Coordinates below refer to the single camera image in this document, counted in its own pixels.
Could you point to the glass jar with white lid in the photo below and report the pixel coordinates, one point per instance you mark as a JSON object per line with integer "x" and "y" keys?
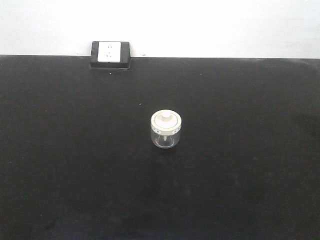
{"x": 165, "y": 128}

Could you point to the black white power socket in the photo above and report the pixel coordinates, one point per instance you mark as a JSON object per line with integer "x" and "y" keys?
{"x": 110, "y": 55}

